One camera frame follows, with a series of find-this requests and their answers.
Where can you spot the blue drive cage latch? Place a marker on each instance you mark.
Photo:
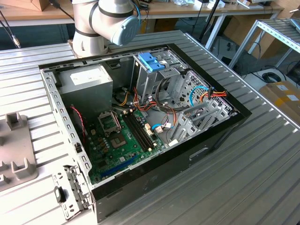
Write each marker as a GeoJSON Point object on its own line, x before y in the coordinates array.
{"type": "Point", "coordinates": [150, 63]}

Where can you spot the black open PC case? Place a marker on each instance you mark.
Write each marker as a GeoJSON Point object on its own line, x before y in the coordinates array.
{"type": "Point", "coordinates": [164, 168]}

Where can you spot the large cardboard box with labels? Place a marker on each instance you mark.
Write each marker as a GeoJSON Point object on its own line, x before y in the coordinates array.
{"type": "Point", "coordinates": [281, 100]}

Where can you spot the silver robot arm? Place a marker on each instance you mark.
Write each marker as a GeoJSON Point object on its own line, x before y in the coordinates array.
{"type": "Point", "coordinates": [93, 18]}

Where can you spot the black tripod pole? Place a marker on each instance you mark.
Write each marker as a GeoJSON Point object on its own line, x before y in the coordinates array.
{"type": "Point", "coordinates": [212, 14]}

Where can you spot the green motherboard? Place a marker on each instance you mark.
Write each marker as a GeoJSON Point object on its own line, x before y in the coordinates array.
{"type": "Point", "coordinates": [112, 161]}

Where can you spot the long wooden desk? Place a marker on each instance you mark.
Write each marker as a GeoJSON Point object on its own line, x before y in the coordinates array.
{"type": "Point", "coordinates": [178, 10]}

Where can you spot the grey metal drive cage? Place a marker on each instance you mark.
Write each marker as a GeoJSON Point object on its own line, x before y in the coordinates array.
{"type": "Point", "coordinates": [145, 82]}

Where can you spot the black RAM slot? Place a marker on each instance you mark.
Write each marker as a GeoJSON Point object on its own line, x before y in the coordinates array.
{"type": "Point", "coordinates": [140, 131]}
{"type": "Point", "coordinates": [133, 131]}
{"type": "Point", "coordinates": [137, 131]}
{"type": "Point", "coordinates": [143, 131]}

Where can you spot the cardboard sheet under desk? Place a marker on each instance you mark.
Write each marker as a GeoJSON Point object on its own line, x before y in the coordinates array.
{"type": "Point", "coordinates": [236, 30]}

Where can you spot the grey power supply unit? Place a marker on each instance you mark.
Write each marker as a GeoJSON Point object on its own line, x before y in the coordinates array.
{"type": "Point", "coordinates": [89, 93]}

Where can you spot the CPU socket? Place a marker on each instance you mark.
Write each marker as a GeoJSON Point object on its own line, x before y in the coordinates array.
{"type": "Point", "coordinates": [118, 141]}

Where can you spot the blue expansion slot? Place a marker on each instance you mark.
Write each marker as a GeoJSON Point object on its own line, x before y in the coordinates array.
{"type": "Point", "coordinates": [119, 165]}

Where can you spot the grey parts rack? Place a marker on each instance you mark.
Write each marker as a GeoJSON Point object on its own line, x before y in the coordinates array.
{"type": "Point", "coordinates": [14, 145]}

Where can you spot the small brown cardboard box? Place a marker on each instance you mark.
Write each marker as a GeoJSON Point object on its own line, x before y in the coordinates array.
{"type": "Point", "coordinates": [35, 3]}

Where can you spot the grey metal disk bay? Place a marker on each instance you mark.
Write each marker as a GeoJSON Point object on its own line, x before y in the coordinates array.
{"type": "Point", "coordinates": [185, 126]}

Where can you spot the perforated metal front cage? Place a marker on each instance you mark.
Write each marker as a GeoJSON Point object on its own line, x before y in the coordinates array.
{"type": "Point", "coordinates": [199, 79]}

